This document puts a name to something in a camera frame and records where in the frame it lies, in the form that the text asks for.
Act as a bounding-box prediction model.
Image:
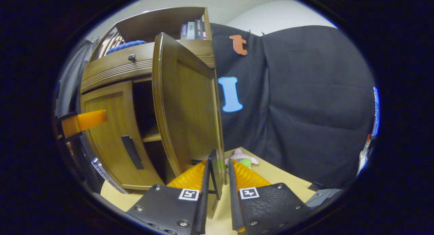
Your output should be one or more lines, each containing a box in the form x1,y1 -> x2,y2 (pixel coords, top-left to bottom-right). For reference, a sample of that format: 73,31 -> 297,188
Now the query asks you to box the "pink green plush toy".
225,148 -> 260,170

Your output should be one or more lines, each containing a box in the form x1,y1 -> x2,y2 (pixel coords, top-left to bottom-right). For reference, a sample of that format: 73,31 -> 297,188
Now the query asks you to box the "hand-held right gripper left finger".
125,159 -> 211,235

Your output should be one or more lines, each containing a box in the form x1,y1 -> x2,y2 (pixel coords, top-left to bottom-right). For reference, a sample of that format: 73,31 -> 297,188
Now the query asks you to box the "wooden inner shelf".
142,125 -> 162,142

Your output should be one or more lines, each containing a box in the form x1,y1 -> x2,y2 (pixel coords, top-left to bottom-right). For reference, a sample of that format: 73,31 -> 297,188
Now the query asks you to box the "black door handle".
192,149 -> 223,200
121,136 -> 145,170

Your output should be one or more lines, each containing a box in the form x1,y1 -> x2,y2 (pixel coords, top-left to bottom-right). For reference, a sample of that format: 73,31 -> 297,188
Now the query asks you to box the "black backdrop cloth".
54,22 -> 377,191

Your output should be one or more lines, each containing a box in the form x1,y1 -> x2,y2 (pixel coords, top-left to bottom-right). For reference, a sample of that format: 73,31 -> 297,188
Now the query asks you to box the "wooden cabinet door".
152,32 -> 227,219
81,80 -> 165,191

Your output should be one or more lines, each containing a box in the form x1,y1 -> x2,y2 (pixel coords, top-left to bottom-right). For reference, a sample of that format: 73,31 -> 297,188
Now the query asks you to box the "dark printed board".
91,157 -> 130,195

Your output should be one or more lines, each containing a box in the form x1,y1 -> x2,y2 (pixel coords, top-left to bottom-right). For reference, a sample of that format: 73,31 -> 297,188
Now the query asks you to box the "computer monitor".
371,86 -> 380,138

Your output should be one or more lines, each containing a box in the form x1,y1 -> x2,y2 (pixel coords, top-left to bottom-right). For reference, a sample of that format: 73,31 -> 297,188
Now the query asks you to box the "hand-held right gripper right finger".
228,159 -> 313,234

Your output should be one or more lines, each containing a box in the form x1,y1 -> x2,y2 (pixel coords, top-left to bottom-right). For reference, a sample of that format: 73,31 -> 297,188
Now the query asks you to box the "grey flat object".
305,188 -> 343,209

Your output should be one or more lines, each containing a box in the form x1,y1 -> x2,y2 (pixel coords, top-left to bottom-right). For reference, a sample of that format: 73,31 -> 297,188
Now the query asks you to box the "wooden double-door shoe cabinet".
80,6 -> 227,219

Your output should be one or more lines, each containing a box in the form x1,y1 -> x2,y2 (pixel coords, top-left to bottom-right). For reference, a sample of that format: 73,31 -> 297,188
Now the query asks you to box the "wooden drawer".
80,39 -> 216,93

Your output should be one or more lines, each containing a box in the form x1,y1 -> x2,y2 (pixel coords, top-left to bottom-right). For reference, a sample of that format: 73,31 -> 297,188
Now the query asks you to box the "blue towel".
106,40 -> 147,55

